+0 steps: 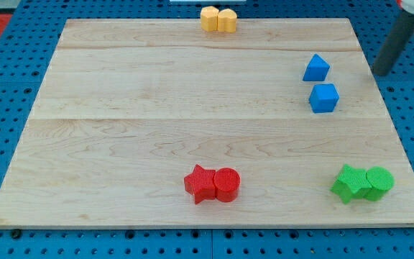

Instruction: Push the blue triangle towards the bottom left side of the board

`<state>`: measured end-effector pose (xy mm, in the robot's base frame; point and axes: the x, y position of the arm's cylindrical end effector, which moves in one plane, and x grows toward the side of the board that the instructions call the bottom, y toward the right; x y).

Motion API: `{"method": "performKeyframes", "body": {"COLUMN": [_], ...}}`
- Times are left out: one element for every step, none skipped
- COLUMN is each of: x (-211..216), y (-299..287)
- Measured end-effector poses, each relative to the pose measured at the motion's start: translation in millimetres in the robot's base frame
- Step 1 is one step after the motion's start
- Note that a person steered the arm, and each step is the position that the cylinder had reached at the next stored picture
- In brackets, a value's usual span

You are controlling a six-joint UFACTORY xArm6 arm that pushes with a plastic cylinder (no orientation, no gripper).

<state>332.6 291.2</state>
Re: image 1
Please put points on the red cylinder block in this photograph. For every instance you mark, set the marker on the red cylinder block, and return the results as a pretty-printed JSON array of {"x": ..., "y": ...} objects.
[{"x": 227, "y": 182}]

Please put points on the wooden board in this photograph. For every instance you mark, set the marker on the wooden board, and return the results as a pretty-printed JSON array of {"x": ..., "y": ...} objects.
[{"x": 128, "y": 107}]

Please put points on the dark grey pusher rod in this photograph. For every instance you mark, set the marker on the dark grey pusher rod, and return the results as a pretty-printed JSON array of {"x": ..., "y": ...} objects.
[{"x": 395, "y": 42}]

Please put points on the green star block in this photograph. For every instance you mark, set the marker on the green star block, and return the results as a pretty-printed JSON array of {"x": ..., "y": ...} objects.
[{"x": 351, "y": 183}]

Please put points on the yellow hexagon block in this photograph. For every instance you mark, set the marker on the yellow hexagon block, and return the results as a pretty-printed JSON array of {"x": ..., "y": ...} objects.
[{"x": 209, "y": 18}]

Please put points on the blue cube block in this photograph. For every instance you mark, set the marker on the blue cube block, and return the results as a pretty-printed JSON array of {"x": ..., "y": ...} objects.
[{"x": 323, "y": 98}]

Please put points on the green cylinder block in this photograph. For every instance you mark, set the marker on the green cylinder block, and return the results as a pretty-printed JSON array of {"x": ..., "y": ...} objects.
[{"x": 381, "y": 181}]

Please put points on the red star block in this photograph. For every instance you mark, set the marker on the red star block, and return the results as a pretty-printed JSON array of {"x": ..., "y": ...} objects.
[{"x": 200, "y": 184}]

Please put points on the blue triangle block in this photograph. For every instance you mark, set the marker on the blue triangle block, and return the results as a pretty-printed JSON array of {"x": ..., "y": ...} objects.
[{"x": 317, "y": 69}]

